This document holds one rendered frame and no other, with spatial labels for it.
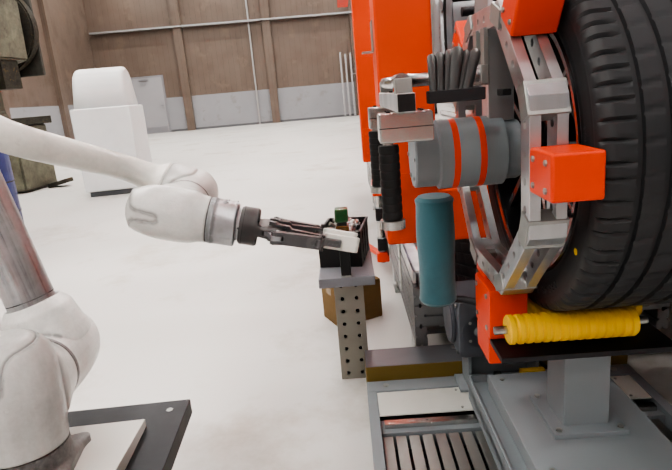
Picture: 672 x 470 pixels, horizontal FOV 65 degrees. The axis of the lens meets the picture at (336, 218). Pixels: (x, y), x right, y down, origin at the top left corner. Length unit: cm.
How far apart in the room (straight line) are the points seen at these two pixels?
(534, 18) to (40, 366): 104
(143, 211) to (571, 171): 72
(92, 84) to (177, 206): 599
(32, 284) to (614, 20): 119
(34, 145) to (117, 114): 570
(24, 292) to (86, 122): 567
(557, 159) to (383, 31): 90
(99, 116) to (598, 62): 633
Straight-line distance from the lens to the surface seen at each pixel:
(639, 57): 90
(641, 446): 135
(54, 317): 130
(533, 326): 110
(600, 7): 93
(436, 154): 104
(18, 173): 835
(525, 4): 92
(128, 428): 132
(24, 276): 131
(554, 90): 87
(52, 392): 116
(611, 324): 115
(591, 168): 80
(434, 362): 177
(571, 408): 133
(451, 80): 89
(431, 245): 123
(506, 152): 106
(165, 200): 102
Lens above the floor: 99
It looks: 13 degrees down
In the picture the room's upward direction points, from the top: 5 degrees counter-clockwise
